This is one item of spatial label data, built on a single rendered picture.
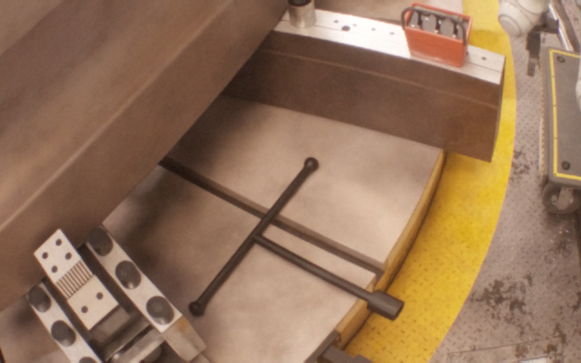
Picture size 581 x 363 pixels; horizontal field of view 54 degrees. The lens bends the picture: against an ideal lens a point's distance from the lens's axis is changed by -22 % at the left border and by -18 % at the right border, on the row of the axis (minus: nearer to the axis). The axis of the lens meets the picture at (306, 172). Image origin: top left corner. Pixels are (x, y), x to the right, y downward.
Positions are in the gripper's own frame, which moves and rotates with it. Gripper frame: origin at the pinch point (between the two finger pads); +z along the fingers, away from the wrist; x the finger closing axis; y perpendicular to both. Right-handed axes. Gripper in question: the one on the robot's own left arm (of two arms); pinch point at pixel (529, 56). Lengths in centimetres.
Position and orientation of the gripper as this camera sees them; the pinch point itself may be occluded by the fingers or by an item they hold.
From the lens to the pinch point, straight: 207.5
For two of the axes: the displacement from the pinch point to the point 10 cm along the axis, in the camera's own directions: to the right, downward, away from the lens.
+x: -2.5, 7.9, -5.6
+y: -9.6, -1.4, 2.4
